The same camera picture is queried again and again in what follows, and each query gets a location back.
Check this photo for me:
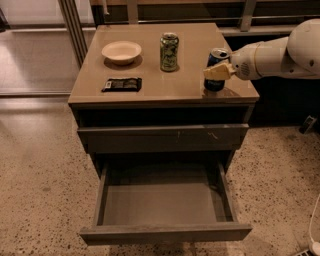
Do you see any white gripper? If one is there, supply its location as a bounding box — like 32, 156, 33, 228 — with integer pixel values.
203, 43, 261, 81

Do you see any dark pepsi can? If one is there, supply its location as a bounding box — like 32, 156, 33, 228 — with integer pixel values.
204, 48, 229, 92

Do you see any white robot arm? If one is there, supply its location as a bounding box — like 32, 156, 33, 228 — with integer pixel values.
203, 19, 320, 80

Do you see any green soda can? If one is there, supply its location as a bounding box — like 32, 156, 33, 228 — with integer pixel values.
160, 32, 179, 72

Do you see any closed grey top drawer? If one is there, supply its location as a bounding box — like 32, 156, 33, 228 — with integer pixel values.
78, 124, 249, 153

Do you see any grey drawer cabinet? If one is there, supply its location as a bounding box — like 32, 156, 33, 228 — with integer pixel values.
68, 23, 259, 167

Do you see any open grey middle drawer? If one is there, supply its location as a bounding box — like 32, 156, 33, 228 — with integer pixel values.
80, 162, 252, 245

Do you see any white bowl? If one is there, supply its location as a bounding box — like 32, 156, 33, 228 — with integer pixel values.
101, 41, 142, 65

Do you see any black snack packet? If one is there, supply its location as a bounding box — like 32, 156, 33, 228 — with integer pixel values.
101, 78, 142, 92

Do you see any small dark floor bracket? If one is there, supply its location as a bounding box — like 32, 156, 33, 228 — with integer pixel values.
299, 115, 317, 134

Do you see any metal railing frame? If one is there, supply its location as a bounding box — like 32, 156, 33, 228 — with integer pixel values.
57, 0, 320, 58

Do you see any white cable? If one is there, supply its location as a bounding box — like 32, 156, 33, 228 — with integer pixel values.
307, 193, 320, 256

